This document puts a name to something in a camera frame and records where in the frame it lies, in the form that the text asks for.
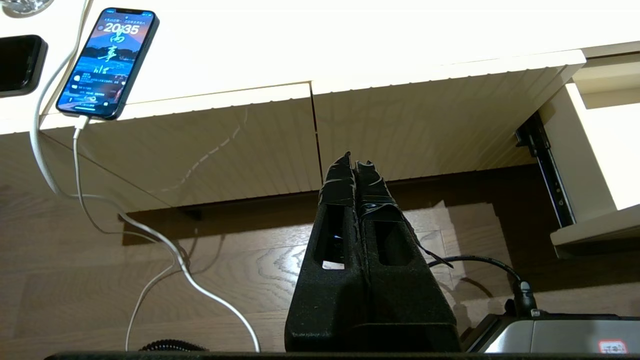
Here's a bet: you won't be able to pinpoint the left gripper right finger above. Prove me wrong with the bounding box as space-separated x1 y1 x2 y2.
354 160 461 351

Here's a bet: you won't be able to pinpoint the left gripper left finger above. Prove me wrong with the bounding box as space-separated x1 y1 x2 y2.
285 151 370 351

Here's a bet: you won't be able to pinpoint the wide cream drawer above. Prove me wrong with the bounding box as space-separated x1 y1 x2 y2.
539 82 640 258

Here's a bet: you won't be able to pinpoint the short cream drawer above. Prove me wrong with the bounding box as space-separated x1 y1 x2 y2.
39 82 322 211
310 49 587 185

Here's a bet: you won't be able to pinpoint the cream white low cabinet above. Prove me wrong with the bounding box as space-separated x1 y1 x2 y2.
0 0 640 216

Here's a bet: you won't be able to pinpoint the dark blue smartphone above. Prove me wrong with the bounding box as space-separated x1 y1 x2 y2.
55 7 160 121

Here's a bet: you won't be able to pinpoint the black smartphone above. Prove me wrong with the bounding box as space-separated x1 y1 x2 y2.
0 35 49 98

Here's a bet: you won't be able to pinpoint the glass bottle with red label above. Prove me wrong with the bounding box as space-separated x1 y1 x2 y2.
0 0 54 18

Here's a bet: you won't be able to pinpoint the black looped cable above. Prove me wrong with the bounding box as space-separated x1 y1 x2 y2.
427 255 540 318

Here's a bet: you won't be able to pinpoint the silver device with black cable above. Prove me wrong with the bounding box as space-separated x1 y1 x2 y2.
462 312 640 354

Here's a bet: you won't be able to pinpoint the black corrugated hose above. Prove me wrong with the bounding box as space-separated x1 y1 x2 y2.
139 340 208 352

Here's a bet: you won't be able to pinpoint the black drawer slide rail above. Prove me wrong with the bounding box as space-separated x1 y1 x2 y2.
515 111 577 228

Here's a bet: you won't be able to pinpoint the thin white phone cable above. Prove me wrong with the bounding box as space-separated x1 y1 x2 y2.
70 115 193 352

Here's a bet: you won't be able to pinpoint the thick white power cable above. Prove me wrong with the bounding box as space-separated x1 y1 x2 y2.
27 0 261 353

